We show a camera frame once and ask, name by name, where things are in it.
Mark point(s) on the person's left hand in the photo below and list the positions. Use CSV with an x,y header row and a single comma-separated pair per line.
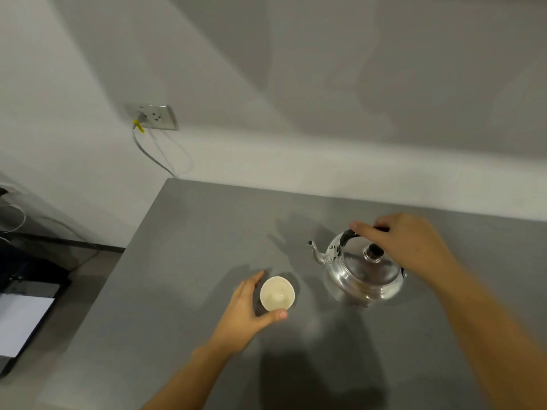
x,y
239,320

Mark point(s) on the person's right hand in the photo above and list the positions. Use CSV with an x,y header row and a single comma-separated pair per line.
x,y
410,247

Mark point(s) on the person's left thumb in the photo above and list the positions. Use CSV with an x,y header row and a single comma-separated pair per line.
x,y
273,318

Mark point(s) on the person's right thumb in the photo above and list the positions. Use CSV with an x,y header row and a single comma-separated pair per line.
x,y
367,232

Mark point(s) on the small white cup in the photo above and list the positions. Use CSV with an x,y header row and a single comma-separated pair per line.
x,y
277,294

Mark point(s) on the person's right forearm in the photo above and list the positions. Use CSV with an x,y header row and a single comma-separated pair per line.
x,y
495,337

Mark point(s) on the person's left forearm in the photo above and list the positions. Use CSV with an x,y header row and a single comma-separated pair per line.
x,y
188,380

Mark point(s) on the steel kettle lid black knob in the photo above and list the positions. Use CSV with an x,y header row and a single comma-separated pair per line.
x,y
363,264

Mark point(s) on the black side table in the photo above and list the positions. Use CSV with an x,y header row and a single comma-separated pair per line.
x,y
38,273

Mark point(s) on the white paper sheet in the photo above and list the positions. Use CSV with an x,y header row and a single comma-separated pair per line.
x,y
21,322

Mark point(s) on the grey wall socket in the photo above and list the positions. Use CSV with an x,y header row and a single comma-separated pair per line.
x,y
159,117

